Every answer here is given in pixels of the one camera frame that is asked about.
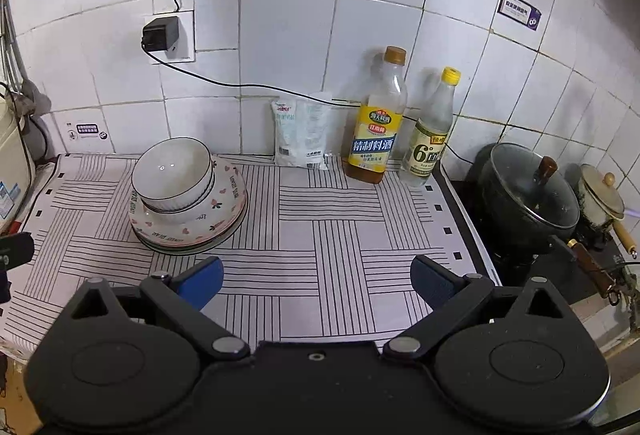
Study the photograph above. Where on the white salt bag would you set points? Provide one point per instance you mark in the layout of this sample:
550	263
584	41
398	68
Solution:
301	127

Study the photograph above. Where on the white rice cooker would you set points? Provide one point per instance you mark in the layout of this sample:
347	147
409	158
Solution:
16	166

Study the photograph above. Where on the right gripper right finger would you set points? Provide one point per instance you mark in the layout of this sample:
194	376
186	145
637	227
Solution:
455	303

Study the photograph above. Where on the striped table cloth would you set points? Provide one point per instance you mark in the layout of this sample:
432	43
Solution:
319	257

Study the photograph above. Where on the pink rabbit carrot plate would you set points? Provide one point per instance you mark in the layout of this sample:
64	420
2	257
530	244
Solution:
224	200

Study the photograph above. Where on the small enamel pot with lid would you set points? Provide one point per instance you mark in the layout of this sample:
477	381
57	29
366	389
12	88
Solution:
602	205

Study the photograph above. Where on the white ribbed bowl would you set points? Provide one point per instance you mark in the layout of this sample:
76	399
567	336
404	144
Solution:
173	174

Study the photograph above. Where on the metal tongs on wall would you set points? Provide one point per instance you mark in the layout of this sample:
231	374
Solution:
30	99

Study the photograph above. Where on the black power adapter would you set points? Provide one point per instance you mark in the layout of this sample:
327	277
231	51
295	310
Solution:
161	34

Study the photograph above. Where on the black wok with lid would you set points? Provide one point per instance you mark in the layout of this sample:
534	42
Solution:
533	182

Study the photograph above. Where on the blue wall sticker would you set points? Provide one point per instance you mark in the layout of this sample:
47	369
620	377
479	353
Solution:
520	11

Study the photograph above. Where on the white wall socket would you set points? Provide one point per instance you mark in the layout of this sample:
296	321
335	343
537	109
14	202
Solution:
184	51

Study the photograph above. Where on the yellow label cooking wine bottle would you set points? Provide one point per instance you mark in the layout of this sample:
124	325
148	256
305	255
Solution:
379	119

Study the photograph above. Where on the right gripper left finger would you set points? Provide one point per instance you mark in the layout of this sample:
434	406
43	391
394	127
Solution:
176	303

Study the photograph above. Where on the white vinegar bottle yellow cap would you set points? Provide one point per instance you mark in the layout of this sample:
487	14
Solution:
428	138

